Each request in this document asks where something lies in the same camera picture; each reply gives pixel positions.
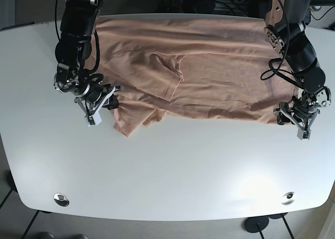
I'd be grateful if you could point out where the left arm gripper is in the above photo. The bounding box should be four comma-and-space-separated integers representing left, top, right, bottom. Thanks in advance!
273, 97, 320, 131

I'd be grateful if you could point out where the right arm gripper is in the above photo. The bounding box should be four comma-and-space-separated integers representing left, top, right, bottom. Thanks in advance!
74, 84, 121, 117

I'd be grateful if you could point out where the peach pink T-shirt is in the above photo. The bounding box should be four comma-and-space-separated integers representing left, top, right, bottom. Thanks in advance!
85, 17, 298, 136

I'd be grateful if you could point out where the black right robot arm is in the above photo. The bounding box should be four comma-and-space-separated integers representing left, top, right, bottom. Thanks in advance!
53, 0, 120, 126

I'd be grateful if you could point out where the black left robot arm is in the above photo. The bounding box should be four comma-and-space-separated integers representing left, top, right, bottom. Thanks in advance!
264, 0, 331, 139

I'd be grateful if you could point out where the right metal table grommet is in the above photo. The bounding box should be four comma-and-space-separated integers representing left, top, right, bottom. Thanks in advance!
281, 192, 296, 205

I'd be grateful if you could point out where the metal table grommet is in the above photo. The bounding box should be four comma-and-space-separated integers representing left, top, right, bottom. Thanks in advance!
53, 193, 70, 207
281, 192, 296, 205

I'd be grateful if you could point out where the black round stand base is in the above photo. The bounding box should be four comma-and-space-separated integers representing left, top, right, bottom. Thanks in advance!
244, 216, 269, 233

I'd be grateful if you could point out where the left metal table grommet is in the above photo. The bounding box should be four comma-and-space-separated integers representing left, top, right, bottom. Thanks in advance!
53, 193, 70, 207

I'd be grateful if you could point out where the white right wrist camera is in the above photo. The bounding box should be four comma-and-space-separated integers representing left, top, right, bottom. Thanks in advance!
86, 112, 102, 127

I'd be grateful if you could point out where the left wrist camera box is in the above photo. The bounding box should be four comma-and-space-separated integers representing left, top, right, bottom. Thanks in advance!
297, 128, 310, 140

